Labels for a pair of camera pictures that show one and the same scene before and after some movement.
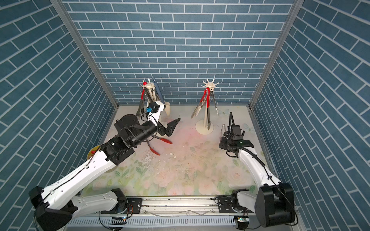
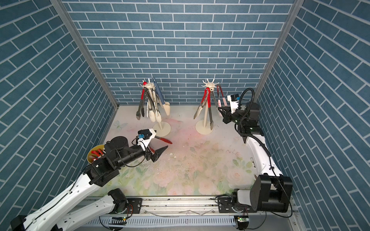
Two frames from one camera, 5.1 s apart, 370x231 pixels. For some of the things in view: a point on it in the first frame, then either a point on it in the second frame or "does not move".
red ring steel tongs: x=141 y=107 does not move
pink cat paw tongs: x=223 y=124 -> x=224 y=100
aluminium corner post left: x=61 y=8 does not move
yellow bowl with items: x=92 y=151 does not move
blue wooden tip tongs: x=166 y=104 does not move
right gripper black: x=222 y=142 -> x=227 y=112
